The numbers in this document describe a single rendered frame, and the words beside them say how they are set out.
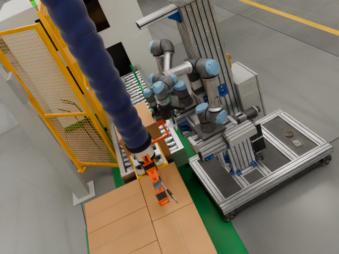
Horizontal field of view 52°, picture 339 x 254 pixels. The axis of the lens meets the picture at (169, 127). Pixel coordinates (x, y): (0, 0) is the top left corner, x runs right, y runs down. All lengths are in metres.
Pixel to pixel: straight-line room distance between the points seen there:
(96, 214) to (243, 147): 1.57
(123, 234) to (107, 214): 0.33
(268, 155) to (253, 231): 0.81
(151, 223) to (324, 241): 1.48
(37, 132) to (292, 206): 2.72
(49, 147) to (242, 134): 2.20
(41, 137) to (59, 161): 0.38
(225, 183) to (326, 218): 0.96
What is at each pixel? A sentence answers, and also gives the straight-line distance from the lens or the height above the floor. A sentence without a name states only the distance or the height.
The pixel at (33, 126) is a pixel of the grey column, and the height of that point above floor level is 1.20.
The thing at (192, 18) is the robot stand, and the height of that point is 1.92.
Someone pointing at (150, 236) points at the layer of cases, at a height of 0.54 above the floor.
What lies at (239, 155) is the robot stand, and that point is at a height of 0.43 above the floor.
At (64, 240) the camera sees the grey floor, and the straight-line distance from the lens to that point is 4.32.
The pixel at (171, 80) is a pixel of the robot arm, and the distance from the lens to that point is 2.29.
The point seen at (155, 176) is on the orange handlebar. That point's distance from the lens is 2.68.
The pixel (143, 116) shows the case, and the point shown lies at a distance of 3.53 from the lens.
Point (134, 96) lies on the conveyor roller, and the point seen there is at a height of 0.53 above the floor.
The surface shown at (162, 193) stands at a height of 1.08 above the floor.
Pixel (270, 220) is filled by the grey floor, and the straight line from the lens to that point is 3.50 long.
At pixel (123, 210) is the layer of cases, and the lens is 3.35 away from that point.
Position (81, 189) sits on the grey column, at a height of 0.14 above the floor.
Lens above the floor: 2.86
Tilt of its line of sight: 36 degrees down
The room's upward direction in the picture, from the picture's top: 24 degrees counter-clockwise
